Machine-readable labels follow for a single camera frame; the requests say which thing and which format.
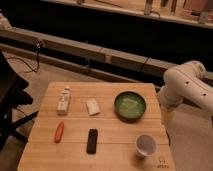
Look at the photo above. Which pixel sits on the translucent yellow gripper body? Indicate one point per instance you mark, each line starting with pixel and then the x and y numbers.
pixel 167 115

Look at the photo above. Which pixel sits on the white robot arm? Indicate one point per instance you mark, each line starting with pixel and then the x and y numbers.
pixel 184 81

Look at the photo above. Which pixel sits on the green ceramic bowl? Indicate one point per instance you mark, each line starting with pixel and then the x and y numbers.
pixel 129 106

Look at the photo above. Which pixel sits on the white rectangular block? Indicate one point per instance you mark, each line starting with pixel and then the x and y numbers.
pixel 92 107

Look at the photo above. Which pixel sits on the black rectangular remote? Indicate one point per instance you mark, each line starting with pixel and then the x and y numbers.
pixel 92 141

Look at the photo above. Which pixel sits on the white tube bottle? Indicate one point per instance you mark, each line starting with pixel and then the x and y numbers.
pixel 64 100

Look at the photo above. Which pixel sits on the orange carrot toy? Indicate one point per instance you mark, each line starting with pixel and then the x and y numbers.
pixel 59 132

